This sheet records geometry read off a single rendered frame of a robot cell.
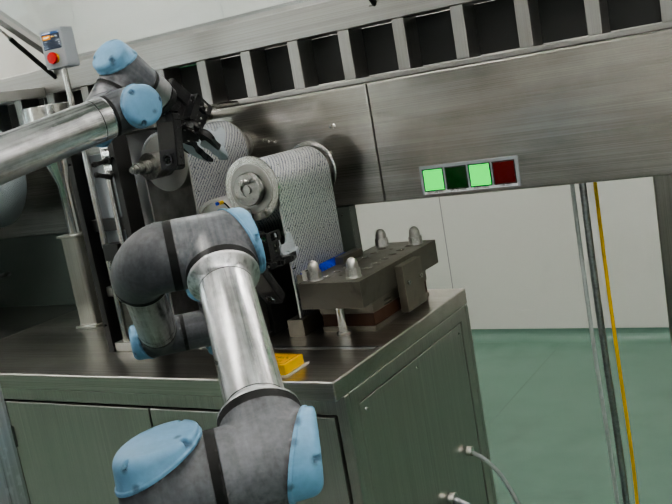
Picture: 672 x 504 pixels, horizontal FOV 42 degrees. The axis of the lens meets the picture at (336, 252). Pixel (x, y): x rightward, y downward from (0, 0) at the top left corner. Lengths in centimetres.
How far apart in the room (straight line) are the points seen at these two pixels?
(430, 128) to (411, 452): 76
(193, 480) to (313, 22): 143
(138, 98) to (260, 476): 73
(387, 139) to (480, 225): 254
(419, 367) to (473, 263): 279
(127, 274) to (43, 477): 107
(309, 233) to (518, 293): 274
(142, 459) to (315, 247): 110
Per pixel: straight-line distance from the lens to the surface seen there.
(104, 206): 220
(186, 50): 253
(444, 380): 213
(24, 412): 238
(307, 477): 113
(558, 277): 464
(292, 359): 179
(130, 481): 113
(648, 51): 199
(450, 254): 481
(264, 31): 237
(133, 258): 142
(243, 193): 203
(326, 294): 194
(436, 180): 216
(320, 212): 214
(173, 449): 111
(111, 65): 171
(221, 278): 134
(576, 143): 204
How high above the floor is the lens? 143
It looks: 10 degrees down
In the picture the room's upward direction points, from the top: 10 degrees counter-clockwise
